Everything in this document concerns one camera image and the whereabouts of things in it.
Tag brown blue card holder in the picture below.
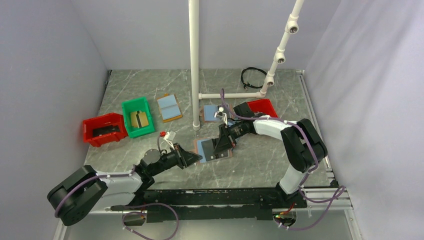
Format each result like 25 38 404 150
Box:
193 137 233 164

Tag white pvc pipe frame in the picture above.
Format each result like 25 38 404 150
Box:
188 0 304 131

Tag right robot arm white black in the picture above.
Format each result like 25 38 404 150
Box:
212 102 328 208

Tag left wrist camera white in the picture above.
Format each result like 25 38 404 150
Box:
159 130 176 149

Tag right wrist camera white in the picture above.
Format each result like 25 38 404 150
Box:
214 106 228 125

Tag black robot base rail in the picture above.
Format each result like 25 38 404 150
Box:
110 187 307 223

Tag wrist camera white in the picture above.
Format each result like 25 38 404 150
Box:
214 106 228 125
159 130 176 149

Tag red plastic bin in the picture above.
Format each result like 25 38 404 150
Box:
82 112 129 148
247 98 279 118

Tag black cards in left bin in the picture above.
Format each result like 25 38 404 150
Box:
92 125 121 138

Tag grey credit card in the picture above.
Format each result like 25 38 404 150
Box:
201 139 231 162

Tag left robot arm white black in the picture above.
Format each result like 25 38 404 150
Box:
47 143 203 226

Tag left red plastic bin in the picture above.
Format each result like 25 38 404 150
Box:
82 112 129 148

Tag gold cards in green bin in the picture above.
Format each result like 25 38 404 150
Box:
130 110 149 129

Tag right red plastic bin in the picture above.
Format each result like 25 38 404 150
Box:
247 98 279 118

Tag card holder with black card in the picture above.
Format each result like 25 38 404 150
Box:
202 104 222 123

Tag green plastic bin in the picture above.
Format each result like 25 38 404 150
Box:
121 96 156 139

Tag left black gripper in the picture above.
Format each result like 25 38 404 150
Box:
150 142 202 176

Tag open empty blue card holder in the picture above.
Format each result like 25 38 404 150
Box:
156 94 183 123

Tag black coiled cable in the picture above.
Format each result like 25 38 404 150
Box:
240 66 269 91

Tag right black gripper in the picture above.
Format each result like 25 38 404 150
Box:
213 120 247 156

